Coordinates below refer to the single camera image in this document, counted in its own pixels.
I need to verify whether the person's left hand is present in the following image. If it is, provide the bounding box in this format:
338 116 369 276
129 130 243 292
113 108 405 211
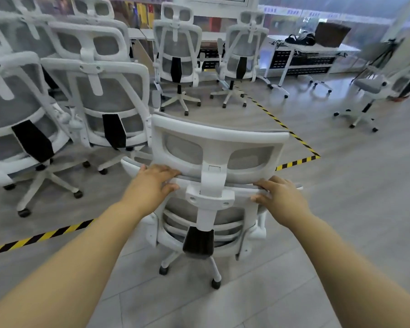
121 164 181 218

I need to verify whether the person's right hand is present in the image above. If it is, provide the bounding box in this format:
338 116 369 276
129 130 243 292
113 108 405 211
251 175 312 229

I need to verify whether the white mesh office chair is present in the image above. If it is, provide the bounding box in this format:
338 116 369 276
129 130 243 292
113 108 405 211
152 1 204 116
210 11 274 109
334 58 410 133
120 113 303 290

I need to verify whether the person's left forearm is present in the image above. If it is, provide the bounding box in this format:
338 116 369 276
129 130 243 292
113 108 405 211
0 201 147 328

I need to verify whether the person's right forearm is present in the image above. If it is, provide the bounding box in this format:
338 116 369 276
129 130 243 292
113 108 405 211
287 213 410 328

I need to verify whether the yellow black floor tape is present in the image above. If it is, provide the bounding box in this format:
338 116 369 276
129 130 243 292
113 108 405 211
235 86 321 158
0 155 321 259

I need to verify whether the white caster chair base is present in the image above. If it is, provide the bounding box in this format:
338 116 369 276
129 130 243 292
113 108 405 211
307 78 333 95

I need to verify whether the cluster of white office chairs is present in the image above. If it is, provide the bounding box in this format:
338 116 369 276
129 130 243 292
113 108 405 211
0 0 155 218

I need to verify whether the black perforated panel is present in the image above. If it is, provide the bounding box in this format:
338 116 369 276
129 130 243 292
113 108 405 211
269 50 336 76

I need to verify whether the long white desk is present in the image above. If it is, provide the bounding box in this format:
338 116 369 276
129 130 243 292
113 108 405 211
128 27 228 42

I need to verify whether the black bag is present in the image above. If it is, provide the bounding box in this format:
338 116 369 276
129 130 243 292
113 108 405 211
284 31 317 47

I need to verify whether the white folding table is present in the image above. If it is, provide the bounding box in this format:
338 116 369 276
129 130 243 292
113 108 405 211
265 34 361 99

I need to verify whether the dark brown box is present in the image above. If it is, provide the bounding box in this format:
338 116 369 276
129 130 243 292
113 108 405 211
314 22 352 48

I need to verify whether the black tripod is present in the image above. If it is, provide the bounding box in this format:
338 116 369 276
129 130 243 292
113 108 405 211
350 37 402 84

